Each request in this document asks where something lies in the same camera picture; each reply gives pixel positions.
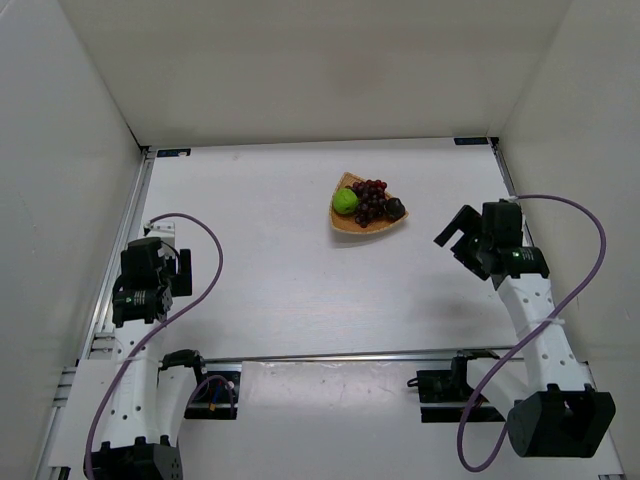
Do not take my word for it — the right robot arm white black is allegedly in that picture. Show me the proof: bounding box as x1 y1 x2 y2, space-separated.
434 197 616 458

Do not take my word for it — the left blue corner label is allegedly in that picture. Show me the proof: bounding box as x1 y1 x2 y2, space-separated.
156 148 191 158

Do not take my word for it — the front aluminium frame rail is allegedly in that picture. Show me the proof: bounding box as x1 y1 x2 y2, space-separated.
205 346 510 364

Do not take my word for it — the woven triangular fruit basket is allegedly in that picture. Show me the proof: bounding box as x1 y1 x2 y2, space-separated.
329 172 409 235

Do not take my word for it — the right aluminium frame rail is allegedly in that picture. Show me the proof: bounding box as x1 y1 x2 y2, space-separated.
490 138 571 361

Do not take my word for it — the aluminium frame rail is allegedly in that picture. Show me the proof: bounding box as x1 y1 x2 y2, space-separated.
490 138 571 361
205 346 510 364
76 146 155 362

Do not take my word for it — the left aluminium frame rail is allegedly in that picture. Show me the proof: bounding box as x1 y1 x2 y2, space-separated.
76 146 155 362

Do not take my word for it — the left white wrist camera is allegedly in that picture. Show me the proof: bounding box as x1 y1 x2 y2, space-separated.
142 220 176 247

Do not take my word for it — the red fake grape bunch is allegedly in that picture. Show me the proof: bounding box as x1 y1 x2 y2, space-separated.
350 179 387 228

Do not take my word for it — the right blue corner label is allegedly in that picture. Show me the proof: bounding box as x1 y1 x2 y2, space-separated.
453 137 489 146

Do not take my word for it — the purple cable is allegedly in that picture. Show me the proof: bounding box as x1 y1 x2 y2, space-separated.
82 212 238 480
457 193 609 473

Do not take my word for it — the white front cover board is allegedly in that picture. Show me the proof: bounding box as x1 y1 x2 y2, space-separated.
47 357 626 480

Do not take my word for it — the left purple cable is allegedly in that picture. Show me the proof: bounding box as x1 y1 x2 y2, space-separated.
82 212 238 480

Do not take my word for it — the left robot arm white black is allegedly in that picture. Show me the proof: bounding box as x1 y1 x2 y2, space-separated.
84 237 205 479

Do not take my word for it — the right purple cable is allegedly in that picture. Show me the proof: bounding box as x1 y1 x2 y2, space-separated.
457 193 609 473

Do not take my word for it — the blue corner label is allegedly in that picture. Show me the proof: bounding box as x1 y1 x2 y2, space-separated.
453 137 489 146
156 148 191 158

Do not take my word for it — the dark brown fake fruit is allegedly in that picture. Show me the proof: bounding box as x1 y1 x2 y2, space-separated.
384 197 406 222

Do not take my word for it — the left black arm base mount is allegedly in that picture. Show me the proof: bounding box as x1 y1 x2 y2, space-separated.
184 363 242 421

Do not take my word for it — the green fake fruit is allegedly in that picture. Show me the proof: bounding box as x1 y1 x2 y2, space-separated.
332 188 360 215

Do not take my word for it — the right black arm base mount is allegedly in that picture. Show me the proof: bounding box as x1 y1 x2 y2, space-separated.
406 350 499 424

